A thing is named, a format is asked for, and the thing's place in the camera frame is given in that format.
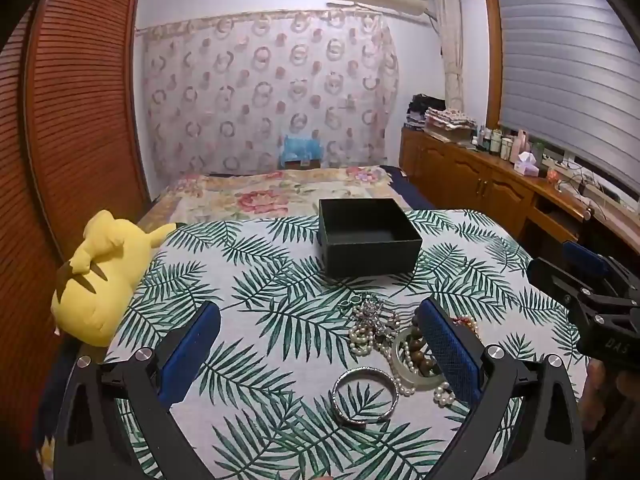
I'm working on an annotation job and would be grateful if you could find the blue plush toy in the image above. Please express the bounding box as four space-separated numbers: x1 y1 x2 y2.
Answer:
278 132 323 171

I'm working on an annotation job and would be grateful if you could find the jade bangle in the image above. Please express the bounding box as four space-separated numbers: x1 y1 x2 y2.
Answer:
391 327 451 386

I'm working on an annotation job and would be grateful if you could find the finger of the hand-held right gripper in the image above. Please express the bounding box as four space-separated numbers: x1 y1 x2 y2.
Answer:
561 240 612 282
526 257 596 306

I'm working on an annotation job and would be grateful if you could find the silver bangle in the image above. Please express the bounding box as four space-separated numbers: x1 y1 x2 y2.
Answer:
332 367 401 428

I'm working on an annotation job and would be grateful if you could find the person's right hand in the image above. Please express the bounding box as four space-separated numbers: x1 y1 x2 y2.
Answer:
581 359 622 435

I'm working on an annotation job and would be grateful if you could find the long pearl necklace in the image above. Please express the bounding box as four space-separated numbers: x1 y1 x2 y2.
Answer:
348 320 418 396

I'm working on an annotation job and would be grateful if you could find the wooden cabinet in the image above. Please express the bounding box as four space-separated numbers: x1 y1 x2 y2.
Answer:
400 126 601 261

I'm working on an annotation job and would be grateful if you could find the tangle of cables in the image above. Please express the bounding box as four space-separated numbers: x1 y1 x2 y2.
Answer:
544 159 631 221

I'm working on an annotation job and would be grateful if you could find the yellow plush toy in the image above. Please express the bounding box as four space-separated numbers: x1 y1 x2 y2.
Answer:
50 210 178 348

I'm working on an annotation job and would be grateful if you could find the floral bedspread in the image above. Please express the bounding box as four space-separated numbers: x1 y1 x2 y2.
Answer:
150 165 416 226

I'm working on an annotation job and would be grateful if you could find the cream window curtain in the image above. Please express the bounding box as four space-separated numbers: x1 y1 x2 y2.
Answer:
431 0 478 116

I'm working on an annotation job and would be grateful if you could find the ring pattern wall curtain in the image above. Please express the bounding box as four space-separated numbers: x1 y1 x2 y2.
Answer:
137 10 401 181

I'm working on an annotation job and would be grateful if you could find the wooden louvered wardrobe door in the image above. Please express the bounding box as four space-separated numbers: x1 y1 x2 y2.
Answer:
0 10 68 361
25 0 151 261

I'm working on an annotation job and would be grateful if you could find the dark blue bed sheet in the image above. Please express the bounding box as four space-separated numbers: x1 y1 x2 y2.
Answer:
380 164 441 211

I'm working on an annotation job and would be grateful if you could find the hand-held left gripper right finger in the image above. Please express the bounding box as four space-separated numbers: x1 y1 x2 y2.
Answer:
414 296 586 480

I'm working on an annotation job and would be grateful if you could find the black box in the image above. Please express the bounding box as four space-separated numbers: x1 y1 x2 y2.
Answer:
318 198 424 281

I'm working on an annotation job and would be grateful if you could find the short pearl bracelet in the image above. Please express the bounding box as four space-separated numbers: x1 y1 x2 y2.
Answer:
432 381 457 407

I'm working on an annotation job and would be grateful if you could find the stack of folded clothes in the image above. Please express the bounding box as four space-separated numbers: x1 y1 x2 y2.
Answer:
406 94 478 141

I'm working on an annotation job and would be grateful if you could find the row of cosmetic bottles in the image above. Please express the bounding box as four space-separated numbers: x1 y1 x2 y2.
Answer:
472 125 546 163

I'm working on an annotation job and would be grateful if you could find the wooden bead bracelet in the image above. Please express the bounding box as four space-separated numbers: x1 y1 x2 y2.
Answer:
402 327 442 376

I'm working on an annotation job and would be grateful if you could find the pink tissue box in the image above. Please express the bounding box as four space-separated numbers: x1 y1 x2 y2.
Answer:
512 151 541 177

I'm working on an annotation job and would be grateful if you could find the grey window blind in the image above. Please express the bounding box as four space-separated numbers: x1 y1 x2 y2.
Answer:
497 0 640 191

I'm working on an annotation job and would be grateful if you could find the leaf print tablecloth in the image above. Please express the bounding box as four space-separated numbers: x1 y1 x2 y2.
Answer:
102 208 591 480

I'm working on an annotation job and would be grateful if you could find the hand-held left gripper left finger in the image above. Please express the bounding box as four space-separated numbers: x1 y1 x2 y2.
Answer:
55 301 223 480

